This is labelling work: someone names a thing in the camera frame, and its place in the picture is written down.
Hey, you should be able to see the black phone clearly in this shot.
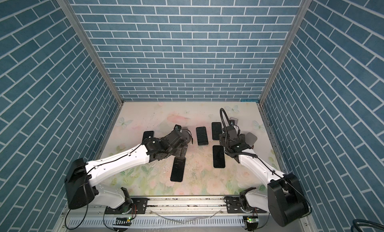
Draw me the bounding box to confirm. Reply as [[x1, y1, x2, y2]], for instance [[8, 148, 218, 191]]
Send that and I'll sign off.
[[213, 145, 226, 169], [211, 122, 223, 141]]

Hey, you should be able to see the teal phone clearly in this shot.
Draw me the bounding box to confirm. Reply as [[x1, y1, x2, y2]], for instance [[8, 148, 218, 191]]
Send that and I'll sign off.
[[196, 127, 209, 146], [142, 131, 154, 142]]

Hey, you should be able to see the purple phone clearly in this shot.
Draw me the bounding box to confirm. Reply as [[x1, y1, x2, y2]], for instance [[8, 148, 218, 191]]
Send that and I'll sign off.
[[170, 157, 186, 182]]

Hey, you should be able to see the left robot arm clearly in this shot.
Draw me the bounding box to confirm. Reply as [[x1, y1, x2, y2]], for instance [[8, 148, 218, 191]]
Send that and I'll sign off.
[[64, 129, 193, 210]]

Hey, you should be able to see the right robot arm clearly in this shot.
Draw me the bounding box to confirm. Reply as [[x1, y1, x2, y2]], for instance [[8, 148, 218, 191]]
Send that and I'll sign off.
[[220, 133, 312, 227]]

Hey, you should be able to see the dark grey stand back right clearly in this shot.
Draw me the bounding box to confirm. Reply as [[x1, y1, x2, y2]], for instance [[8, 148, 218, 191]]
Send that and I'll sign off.
[[245, 132, 258, 149]]

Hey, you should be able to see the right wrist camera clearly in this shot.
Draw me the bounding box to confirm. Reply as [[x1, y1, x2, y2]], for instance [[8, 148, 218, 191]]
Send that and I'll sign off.
[[221, 126, 239, 140]]

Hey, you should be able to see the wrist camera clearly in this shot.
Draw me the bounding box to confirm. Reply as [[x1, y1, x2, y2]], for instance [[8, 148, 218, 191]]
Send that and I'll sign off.
[[174, 125, 192, 136], [221, 126, 239, 140]]

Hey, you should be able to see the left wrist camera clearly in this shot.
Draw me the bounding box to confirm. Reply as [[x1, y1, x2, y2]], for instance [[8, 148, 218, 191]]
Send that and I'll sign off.
[[174, 125, 192, 136]]

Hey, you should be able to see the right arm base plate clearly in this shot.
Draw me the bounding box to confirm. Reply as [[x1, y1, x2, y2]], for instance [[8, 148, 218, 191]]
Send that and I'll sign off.
[[223, 196, 267, 214]]

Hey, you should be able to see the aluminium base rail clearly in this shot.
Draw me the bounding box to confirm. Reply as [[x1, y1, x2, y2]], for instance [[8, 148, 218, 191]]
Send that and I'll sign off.
[[59, 194, 313, 218]]

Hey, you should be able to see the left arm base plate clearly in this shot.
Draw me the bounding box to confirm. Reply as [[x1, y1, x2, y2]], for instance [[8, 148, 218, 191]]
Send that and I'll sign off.
[[105, 198, 149, 216]]

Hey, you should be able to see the grey cable on rail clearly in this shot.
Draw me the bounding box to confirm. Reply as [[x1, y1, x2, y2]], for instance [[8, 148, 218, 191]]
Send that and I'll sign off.
[[149, 209, 223, 225]]

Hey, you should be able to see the black cable bottom right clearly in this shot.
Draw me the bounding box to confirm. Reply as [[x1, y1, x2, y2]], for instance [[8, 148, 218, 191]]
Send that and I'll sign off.
[[350, 218, 384, 232]]

